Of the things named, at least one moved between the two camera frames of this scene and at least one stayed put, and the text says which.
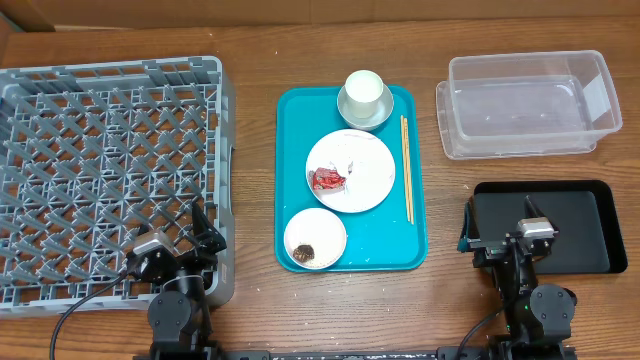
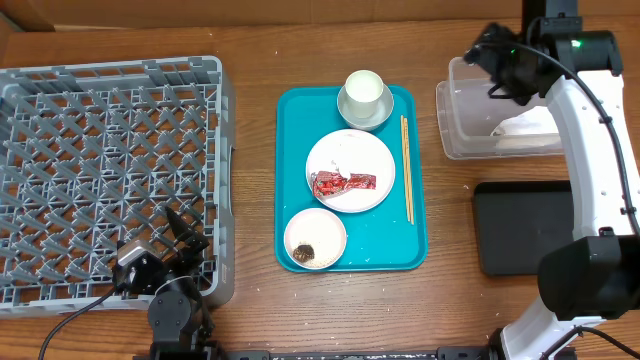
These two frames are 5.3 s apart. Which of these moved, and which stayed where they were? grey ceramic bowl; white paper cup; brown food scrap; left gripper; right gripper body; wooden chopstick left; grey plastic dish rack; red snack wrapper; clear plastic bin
Moved: red snack wrapper; right gripper body; left gripper
Stayed: grey ceramic bowl; wooden chopstick left; clear plastic bin; brown food scrap; grey plastic dish rack; white paper cup
